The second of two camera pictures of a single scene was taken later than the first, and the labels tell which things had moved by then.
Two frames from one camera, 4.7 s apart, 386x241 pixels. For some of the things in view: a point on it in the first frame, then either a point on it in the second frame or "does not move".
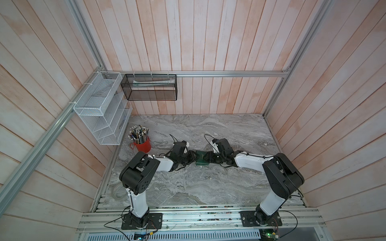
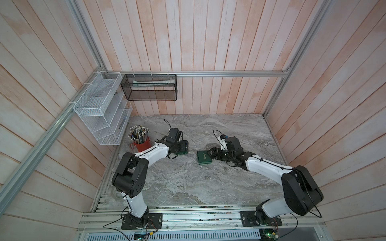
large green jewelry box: x=200 y=160 does not move
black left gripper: x=192 y=157 → x=184 y=145
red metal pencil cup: x=145 y=147 does not move
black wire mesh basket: x=150 y=87 does not move
